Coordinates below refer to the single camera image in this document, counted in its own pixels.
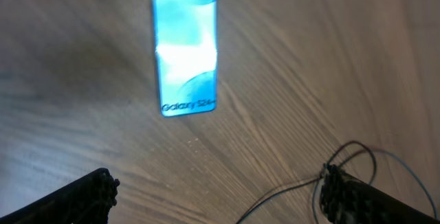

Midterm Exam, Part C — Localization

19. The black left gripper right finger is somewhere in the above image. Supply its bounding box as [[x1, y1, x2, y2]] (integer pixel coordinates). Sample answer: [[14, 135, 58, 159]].
[[319, 164, 439, 224]]

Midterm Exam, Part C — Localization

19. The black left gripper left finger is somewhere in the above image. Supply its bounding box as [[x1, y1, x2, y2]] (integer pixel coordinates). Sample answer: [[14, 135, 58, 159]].
[[1, 168, 120, 224]]

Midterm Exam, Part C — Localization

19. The blue screen Galaxy smartphone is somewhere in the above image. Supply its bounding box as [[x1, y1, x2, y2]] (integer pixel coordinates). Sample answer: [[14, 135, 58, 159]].
[[151, 0, 218, 117]]

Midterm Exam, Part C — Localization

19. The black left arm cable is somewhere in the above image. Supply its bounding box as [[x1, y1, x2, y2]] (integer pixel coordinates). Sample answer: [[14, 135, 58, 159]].
[[235, 140, 439, 224]]

